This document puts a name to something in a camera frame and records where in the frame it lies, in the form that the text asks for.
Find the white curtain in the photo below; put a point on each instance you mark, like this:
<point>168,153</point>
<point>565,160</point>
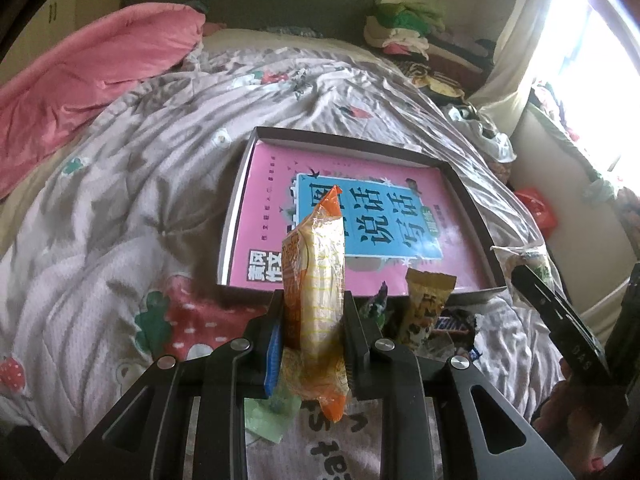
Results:
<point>503,97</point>

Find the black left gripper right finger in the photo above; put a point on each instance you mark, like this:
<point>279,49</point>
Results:
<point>369,356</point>

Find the pile of folded clothes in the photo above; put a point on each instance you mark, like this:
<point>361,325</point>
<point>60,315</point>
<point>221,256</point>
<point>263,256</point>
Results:
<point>444,63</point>

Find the yellow brown snack bar packet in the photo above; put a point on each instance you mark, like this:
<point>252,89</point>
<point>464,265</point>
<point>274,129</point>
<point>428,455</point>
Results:
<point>428,293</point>

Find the strawberry print grey quilt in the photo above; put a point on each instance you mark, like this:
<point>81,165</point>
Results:
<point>133,215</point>

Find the right hand painted nails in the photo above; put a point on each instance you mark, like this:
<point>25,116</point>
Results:
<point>571,422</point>

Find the pink and blue book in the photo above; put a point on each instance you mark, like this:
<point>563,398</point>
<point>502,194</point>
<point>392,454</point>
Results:
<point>355,224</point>

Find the pink blanket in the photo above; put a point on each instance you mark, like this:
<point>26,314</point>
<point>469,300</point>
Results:
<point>43,107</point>

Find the white plastic bag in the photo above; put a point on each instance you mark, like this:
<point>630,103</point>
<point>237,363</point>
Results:
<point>482,133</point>

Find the orange yellow cracker packet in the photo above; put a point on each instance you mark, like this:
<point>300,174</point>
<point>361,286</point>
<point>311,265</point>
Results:
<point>313,272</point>

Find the dark shallow cardboard box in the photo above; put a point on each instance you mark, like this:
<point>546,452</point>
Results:
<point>350,219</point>

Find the clear bag of mixed snacks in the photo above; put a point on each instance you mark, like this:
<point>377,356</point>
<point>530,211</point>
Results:
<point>534,256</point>

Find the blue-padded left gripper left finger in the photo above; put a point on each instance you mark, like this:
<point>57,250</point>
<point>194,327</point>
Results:
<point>253,360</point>

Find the red plastic bag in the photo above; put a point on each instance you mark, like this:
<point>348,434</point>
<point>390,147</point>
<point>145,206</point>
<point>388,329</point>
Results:
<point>540,209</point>

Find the Snickers chocolate bar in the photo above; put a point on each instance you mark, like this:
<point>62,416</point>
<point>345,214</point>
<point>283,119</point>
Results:
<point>459,325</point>

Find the light green plastic snack bag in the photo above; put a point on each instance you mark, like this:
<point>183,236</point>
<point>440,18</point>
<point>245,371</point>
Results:
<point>270,418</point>

